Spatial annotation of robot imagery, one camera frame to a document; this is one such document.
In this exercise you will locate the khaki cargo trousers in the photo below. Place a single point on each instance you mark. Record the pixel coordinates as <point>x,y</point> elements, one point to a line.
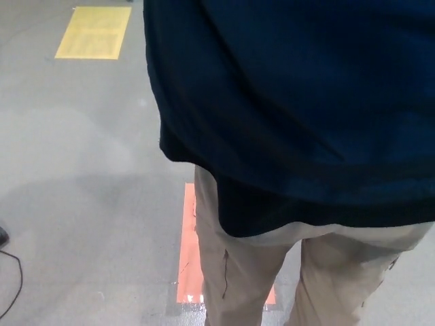
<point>251,271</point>

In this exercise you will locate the navy blue coat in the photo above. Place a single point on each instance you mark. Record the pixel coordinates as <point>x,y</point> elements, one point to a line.
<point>289,102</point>

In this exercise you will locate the yellow floor marker patch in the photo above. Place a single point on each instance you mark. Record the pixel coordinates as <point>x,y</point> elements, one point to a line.
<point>91,34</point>

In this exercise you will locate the orange floor marker patch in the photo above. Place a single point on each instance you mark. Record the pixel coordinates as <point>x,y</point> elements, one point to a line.
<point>189,237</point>

